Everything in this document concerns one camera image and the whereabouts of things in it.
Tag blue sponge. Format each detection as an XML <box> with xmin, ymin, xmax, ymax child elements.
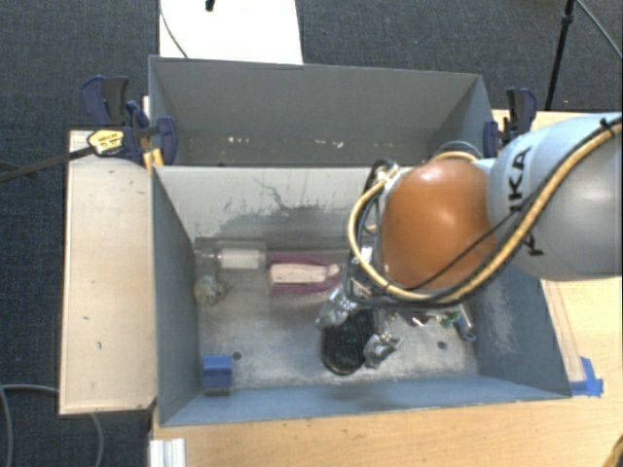
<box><xmin>201</xmin><ymin>354</ymin><xmax>235</xmax><ymax>396</ymax></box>

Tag pale wood board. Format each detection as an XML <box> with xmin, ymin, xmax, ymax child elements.
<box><xmin>58</xmin><ymin>128</ymin><xmax>160</xmax><ymax>415</ymax></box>

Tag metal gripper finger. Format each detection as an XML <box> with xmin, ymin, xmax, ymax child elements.
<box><xmin>314</xmin><ymin>289</ymin><xmax>352</xmax><ymax>331</ymax></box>
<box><xmin>362</xmin><ymin>332</ymin><xmax>404</xmax><ymax>371</ymax></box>

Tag clear glass object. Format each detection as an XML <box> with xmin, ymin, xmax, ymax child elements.
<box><xmin>193</xmin><ymin>273</ymin><xmax>231</xmax><ymax>306</ymax></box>

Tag maroon and white object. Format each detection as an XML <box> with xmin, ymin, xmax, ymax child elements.
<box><xmin>266</xmin><ymin>254</ymin><xmax>344</xmax><ymax>298</ymax></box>

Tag clear plastic bottle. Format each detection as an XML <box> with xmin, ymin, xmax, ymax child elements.
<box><xmin>194</xmin><ymin>237</ymin><xmax>270</xmax><ymax>275</ymax></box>

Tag black round object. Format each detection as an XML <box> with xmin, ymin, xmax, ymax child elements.
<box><xmin>317</xmin><ymin>309</ymin><xmax>377</xmax><ymax>377</ymax></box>

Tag grey metal bin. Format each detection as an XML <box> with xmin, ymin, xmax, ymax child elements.
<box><xmin>147</xmin><ymin>54</ymin><xmax>573</xmax><ymax>428</ymax></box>

